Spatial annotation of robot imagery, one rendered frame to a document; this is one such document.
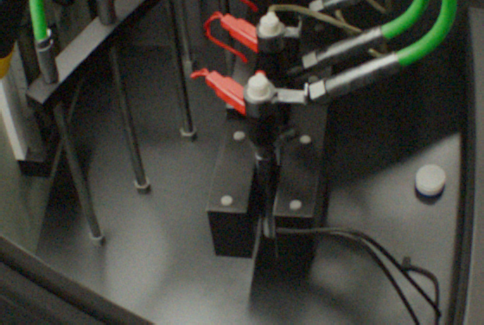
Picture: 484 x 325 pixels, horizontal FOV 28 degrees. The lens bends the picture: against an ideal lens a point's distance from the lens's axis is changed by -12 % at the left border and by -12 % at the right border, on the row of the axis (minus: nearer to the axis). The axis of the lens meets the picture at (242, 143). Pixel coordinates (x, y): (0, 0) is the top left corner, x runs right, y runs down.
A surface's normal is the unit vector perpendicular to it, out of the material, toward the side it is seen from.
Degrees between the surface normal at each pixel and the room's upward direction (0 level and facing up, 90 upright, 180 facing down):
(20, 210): 90
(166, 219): 0
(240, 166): 0
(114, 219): 0
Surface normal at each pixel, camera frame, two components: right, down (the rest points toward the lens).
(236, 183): -0.07, -0.64
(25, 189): 0.99, 0.06
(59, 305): 0.62, -0.43
